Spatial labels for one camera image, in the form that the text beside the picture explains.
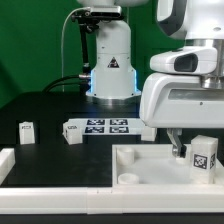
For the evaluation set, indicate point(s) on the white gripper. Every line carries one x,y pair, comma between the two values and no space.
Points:
178,101

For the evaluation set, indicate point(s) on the white square tabletop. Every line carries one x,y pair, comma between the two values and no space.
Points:
152,167

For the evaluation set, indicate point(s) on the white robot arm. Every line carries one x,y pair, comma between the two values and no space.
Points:
195,22

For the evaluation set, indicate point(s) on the AprilTag base sheet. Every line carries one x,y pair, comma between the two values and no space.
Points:
108,126

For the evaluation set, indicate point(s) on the white U-shaped obstacle fence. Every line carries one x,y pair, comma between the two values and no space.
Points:
103,200

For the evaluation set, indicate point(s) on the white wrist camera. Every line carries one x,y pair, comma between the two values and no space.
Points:
196,60

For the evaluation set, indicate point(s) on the black camera on stand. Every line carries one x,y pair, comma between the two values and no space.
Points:
88,33

